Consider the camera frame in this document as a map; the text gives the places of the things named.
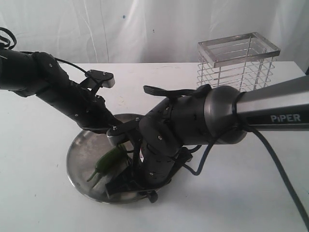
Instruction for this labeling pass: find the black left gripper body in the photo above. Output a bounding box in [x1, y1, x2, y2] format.
[70, 81, 121, 131]

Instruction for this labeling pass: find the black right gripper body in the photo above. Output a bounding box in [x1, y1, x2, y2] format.
[131, 142, 193, 203]

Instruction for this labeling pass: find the green cucumber with stem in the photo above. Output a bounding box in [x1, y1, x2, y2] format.
[87, 144, 127, 182]

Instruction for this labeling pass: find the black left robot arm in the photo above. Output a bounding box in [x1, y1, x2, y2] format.
[0, 49, 121, 133]

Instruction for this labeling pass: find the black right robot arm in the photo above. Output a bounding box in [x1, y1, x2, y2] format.
[105, 76, 309, 202]

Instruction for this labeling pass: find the round stainless steel plate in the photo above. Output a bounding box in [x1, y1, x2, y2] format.
[66, 113, 160, 203]

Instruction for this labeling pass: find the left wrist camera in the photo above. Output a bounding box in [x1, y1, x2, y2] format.
[82, 70, 115, 88]

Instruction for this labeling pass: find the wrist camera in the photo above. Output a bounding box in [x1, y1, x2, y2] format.
[82, 70, 115, 88]
[106, 116, 143, 146]

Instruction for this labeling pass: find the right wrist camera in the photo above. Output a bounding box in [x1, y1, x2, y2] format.
[106, 116, 143, 146]

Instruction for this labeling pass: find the dark right arm cable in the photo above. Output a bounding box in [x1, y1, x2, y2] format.
[185, 91, 309, 213]

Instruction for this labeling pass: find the steel wire utensil rack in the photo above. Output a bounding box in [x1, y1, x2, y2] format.
[197, 32, 281, 91]

